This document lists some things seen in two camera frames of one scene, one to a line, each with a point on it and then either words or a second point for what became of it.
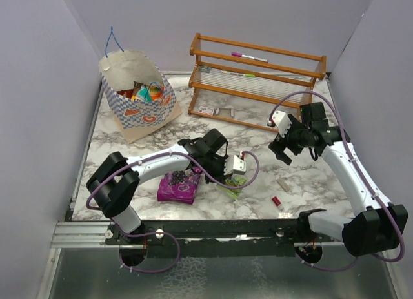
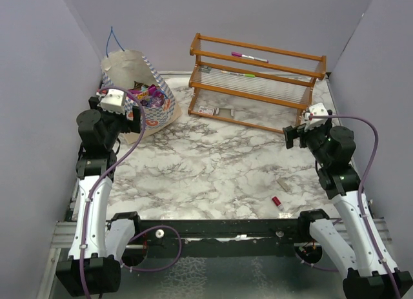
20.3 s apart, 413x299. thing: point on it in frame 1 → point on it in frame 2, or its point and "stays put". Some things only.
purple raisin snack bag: [179, 186] → [153, 97]
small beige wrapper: [284, 185] stays put
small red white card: [206, 110] stays put
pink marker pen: [250, 57] stays put
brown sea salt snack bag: [137, 85] stays put
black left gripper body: [215, 167] → [117, 123]
